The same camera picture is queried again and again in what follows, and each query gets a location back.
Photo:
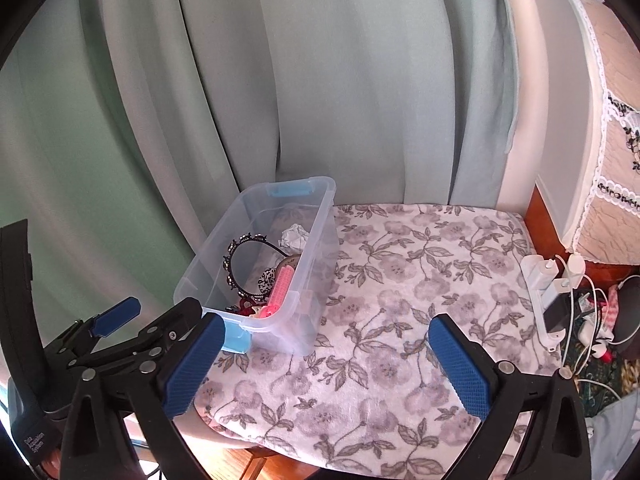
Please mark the small white adapter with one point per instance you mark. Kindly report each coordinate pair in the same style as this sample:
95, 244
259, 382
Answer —
592, 335

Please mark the light blue daisy cloth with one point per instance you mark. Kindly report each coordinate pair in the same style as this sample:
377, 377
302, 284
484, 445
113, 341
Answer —
610, 425

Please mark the pale green curtain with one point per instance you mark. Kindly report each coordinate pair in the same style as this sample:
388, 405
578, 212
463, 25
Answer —
300, 85

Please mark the black beaded headband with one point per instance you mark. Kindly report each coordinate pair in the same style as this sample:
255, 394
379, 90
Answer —
235, 250

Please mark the brown packing tape roll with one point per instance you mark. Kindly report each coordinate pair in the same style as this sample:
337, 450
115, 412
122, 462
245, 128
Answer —
289, 263

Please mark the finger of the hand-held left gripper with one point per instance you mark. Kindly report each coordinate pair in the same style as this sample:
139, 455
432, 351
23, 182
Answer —
170, 327
117, 316

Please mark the dark green patterned cloth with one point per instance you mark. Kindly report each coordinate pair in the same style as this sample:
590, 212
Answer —
595, 375

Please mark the white plug charger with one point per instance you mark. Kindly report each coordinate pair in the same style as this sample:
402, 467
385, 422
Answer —
575, 266

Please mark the brown wooden cabinet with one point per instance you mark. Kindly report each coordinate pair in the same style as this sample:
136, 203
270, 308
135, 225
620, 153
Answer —
545, 220

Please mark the dark brown round pouch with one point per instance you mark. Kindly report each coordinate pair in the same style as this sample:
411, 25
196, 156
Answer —
630, 315

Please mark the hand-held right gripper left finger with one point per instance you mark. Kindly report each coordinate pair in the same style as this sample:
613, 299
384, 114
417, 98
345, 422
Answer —
195, 365

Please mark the black white spotted scrunchie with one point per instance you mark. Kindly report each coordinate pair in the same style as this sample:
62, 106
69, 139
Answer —
267, 279

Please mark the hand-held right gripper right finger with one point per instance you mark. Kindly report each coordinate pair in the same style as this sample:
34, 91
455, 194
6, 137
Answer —
460, 367

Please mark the pink hair roller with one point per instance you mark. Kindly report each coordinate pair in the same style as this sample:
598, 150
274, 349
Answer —
281, 287

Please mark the beige quilted lace cover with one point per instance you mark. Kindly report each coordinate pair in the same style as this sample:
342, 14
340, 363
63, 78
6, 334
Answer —
617, 225

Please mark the red hair claw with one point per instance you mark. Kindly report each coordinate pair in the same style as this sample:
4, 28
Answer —
245, 306

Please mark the white padded panel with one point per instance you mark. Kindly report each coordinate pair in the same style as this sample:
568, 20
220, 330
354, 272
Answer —
565, 110

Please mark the white power strip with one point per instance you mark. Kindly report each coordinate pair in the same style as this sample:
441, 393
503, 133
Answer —
537, 280

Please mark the white paper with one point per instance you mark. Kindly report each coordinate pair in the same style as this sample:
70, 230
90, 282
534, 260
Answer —
294, 237

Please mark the pink striped cloth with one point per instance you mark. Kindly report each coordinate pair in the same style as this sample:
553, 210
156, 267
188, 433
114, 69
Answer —
607, 307

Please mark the clear plastic storage container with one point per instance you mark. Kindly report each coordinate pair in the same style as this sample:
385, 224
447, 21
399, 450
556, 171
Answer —
320, 240

